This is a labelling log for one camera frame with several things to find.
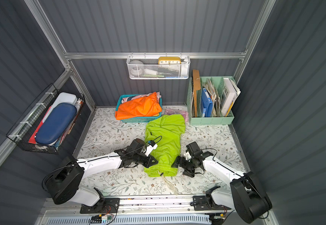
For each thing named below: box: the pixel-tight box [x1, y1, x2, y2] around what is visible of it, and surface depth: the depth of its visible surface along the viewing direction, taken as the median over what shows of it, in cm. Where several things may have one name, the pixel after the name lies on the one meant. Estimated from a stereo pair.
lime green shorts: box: [144, 113, 186, 178], surface depth 98 cm
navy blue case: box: [35, 102, 77, 145], surface depth 69 cm
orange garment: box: [114, 91, 163, 120], surface depth 104 cm
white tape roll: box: [129, 60, 144, 76], surface depth 88 cm
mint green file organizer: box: [186, 75, 238, 126], surface depth 104 cm
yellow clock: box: [157, 56, 182, 65], surface depth 90 cm
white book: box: [221, 77, 242, 117], surface depth 100 cm
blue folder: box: [200, 87, 213, 118], surface depth 101 cm
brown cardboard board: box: [192, 69, 201, 118], surface depth 93 cm
